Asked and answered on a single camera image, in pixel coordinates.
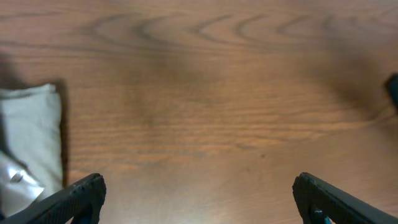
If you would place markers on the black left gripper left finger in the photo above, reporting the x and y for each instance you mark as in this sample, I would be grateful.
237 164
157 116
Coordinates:
81 202

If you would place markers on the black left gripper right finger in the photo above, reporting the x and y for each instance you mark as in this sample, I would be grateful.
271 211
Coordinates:
320 202

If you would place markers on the white folded shirt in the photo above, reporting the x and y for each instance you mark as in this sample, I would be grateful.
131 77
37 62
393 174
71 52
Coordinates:
18 188

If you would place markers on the grey-green folded garment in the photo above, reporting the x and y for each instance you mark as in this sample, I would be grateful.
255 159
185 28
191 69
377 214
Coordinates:
30 119

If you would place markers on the black folded garment at right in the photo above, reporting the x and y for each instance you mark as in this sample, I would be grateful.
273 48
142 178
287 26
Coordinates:
391 86

